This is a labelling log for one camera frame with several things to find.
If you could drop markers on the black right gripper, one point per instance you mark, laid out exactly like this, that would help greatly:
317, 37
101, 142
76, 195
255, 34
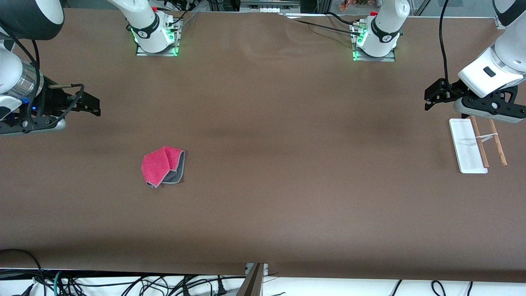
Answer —
52, 102

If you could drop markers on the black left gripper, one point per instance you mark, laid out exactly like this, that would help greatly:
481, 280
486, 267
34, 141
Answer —
448, 91

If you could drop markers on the pink and grey towel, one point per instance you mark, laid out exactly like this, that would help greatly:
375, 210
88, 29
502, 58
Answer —
158, 166

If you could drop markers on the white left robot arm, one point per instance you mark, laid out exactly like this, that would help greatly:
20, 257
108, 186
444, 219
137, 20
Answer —
485, 76

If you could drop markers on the orange background clutter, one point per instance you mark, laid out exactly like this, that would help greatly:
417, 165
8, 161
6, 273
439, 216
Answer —
357, 4

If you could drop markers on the white power strip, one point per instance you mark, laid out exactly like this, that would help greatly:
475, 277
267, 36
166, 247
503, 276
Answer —
270, 9

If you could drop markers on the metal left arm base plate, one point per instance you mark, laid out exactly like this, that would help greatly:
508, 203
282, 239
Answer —
386, 59

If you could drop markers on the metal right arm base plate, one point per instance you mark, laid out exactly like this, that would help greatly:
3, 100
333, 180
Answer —
141, 52

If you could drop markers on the aluminium frame post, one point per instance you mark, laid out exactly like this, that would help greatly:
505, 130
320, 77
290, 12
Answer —
499, 22

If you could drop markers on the small metal bracket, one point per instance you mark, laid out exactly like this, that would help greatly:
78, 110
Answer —
265, 269

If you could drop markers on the wooden post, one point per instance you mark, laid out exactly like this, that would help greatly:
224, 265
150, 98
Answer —
250, 285

